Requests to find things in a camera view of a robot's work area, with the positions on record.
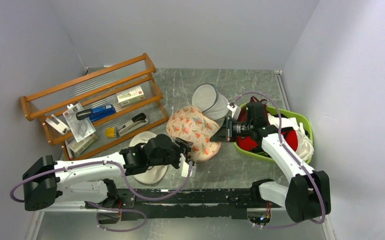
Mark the orange wooden shelf rack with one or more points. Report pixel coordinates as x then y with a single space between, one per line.
96 89

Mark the small white box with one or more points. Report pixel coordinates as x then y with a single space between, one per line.
78 147

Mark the white garment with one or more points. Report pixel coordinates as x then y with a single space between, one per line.
305 148

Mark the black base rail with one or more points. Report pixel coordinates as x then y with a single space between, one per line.
234 203

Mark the red black garment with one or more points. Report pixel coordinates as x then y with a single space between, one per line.
248 144

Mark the black silver stapler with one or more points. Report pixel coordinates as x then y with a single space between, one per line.
134 123

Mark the white staples box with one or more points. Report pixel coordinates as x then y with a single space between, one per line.
130 96

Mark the clear ruler set packet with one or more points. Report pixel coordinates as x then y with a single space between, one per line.
80 129

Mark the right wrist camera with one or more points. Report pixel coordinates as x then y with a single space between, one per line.
235 110

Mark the blue black stapler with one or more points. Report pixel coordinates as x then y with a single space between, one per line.
96 113

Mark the floral mesh bra laundry bag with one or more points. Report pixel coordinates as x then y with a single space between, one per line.
189 124

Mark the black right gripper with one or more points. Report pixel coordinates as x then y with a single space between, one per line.
223 134

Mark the white round mesh laundry bag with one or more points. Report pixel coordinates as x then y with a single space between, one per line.
208 99

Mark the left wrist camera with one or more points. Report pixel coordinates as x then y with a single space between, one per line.
188 169

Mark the green plastic basket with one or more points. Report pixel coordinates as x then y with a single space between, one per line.
275 146

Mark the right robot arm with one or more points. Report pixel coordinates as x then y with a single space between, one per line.
307 196

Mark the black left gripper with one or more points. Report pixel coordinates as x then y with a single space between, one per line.
185 146

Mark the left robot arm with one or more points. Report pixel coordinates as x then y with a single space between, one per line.
48 182

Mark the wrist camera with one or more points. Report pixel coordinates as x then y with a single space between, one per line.
188 169
235 110

